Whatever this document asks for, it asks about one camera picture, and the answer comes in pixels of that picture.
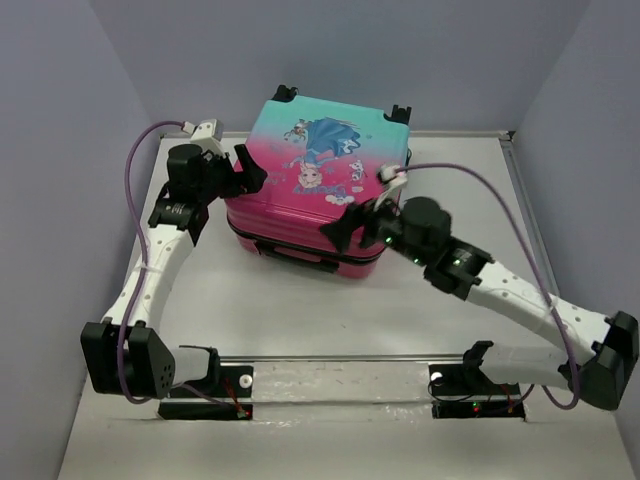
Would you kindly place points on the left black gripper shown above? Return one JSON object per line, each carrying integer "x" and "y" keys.
{"x": 249, "y": 181}

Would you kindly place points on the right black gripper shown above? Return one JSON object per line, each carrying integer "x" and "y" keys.
{"x": 354, "y": 216}

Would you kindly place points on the pink and teal suitcase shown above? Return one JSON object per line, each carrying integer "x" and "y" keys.
{"x": 320, "y": 157}

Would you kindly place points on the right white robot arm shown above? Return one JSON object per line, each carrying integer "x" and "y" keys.
{"x": 590, "y": 354}

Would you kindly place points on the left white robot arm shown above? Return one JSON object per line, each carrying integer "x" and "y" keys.
{"x": 123, "y": 352}

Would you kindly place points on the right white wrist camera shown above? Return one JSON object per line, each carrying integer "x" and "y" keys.
{"x": 392, "y": 179}

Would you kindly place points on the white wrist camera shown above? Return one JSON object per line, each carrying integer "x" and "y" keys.
{"x": 392, "y": 179}
{"x": 208, "y": 135}

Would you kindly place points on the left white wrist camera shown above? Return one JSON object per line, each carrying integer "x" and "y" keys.
{"x": 208, "y": 135}

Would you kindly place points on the aluminium rail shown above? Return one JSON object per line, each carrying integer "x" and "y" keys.
{"x": 428, "y": 358}

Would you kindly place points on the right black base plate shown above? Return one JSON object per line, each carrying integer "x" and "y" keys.
{"x": 459, "y": 393}

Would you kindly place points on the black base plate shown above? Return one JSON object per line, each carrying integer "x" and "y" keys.
{"x": 228, "y": 400}
{"x": 459, "y": 393}

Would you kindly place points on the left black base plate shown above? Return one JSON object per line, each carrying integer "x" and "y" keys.
{"x": 228, "y": 400}

